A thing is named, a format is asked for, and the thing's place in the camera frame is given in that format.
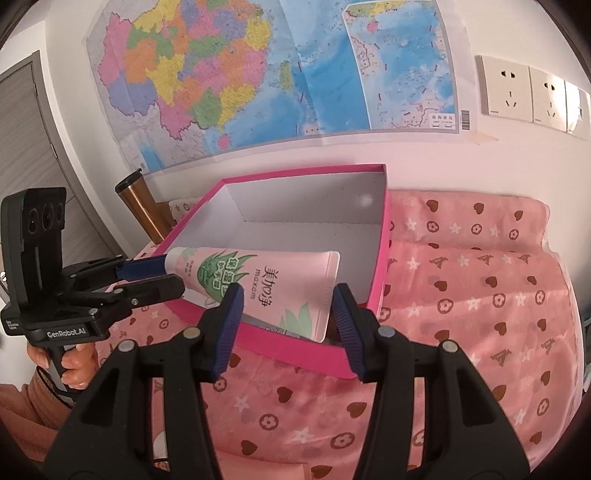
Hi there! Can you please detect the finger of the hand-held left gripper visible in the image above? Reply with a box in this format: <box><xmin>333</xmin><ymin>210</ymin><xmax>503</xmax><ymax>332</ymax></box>
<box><xmin>68</xmin><ymin>273</ymin><xmax>187</xmax><ymax>324</ymax></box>
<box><xmin>63</xmin><ymin>256</ymin><xmax>171</xmax><ymax>292</ymax></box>

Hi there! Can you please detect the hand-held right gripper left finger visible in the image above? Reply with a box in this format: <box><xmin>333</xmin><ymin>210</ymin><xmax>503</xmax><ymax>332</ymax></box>
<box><xmin>41</xmin><ymin>282</ymin><xmax>245</xmax><ymax>480</ymax></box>

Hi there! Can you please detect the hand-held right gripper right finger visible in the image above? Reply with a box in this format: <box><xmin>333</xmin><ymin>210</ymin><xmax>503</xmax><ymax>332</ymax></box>
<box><xmin>333</xmin><ymin>282</ymin><xmax>532</xmax><ymax>480</ymax></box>

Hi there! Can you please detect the pink cardboard box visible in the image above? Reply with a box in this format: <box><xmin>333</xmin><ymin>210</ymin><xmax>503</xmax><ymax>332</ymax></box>
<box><xmin>137</xmin><ymin>162</ymin><xmax>393</xmax><ymax>380</ymax></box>

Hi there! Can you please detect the pink tube with green print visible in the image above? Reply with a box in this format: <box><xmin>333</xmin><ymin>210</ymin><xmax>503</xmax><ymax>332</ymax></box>
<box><xmin>164</xmin><ymin>246</ymin><xmax>342</xmax><ymax>343</ymax></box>

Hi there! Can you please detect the person's left hand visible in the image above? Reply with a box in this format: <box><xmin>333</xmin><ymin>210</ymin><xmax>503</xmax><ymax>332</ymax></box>
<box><xmin>26</xmin><ymin>344</ymin><xmax>101</xmax><ymax>391</ymax></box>

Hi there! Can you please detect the copper metal tumbler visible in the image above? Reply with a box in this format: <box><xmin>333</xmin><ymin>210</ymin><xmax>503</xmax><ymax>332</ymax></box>
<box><xmin>115</xmin><ymin>169</ymin><xmax>179</xmax><ymax>246</ymax></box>

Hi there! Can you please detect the pink printed blanket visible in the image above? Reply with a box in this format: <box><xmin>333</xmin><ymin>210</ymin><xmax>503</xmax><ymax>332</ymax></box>
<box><xmin>92</xmin><ymin>187</ymin><xmax>585</xmax><ymax>480</ymax></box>

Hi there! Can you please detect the grey door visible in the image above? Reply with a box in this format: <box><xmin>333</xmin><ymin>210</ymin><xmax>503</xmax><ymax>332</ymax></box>
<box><xmin>0</xmin><ymin>50</ymin><xmax>125</xmax><ymax>274</ymax></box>

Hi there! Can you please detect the colourful wall map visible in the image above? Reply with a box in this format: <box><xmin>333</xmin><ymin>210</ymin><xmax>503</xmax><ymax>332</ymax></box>
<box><xmin>85</xmin><ymin>0</ymin><xmax>474</xmax><ymax>174</ymax></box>

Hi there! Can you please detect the white wall socket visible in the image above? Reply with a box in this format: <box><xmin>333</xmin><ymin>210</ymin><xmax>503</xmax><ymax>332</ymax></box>
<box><xmin>529</xmin><ymin>66</ymin><xmax>570</xmax><ymax>133</ymax></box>
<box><xmin>564</xmin><ymin>82</ymin><xmax>591</xmax><ymax>137</ymax></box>
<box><xmin>475</xmin><ymin>54</ymin><xmax>533</xmax><ymax>123</ymax></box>

